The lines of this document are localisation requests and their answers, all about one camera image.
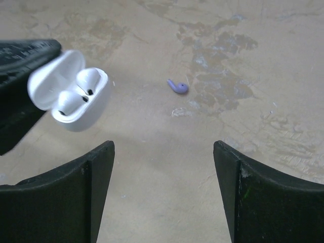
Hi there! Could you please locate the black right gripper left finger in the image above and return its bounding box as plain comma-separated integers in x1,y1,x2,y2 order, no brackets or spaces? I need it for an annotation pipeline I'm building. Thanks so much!
1,141,115,242

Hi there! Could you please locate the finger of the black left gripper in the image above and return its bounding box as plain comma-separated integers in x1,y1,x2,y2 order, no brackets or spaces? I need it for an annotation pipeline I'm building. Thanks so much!
1,39,62,86
1,101,46,155

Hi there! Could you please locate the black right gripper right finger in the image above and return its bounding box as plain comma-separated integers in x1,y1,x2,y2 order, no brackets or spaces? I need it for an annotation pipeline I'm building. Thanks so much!
213,141,323,242

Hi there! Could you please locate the white charging case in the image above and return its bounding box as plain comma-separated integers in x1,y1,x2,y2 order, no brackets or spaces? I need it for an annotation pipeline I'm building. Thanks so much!
27,50,111,132

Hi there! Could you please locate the white earbud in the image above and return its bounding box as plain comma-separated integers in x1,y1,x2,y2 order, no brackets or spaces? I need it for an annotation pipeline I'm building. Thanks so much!
76,68,100,96
57,91,88,116

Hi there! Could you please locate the purple earbud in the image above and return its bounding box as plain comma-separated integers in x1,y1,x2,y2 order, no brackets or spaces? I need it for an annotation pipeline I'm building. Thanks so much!
167,79,189,95

